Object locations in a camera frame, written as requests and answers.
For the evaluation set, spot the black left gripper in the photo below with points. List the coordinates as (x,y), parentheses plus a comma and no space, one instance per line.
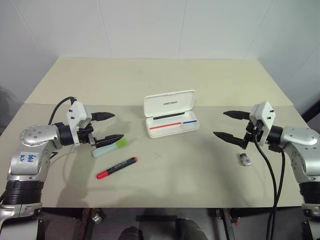
(84,137)

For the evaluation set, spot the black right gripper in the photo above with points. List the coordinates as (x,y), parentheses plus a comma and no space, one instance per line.
(252,135)

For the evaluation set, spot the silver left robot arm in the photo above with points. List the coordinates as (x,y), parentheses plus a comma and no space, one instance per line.
(37,136)

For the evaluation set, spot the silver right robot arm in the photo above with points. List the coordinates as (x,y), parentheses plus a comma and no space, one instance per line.
(298,140)

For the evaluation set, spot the white pen case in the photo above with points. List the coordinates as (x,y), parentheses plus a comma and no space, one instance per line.
(172,117)

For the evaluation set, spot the translucent stick with green cap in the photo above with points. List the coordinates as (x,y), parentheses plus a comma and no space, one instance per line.
(110,148)

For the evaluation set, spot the red and black marker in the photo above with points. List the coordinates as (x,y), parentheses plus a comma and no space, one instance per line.
(117,167)

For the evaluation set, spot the white label with blue writing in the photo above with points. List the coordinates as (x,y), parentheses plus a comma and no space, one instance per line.
(28,159)

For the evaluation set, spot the black table leg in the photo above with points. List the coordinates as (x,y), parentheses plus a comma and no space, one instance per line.
(228,225)

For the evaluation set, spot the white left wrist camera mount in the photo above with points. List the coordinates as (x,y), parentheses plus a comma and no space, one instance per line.
(76,112)

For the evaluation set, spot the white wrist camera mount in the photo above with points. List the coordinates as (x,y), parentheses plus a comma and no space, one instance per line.
(265,112)
(76,112)

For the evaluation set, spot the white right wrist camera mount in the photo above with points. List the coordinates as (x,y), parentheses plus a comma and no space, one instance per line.
(265,112)

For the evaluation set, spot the metal table bracket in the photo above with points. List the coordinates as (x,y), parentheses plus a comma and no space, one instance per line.
(98,217)

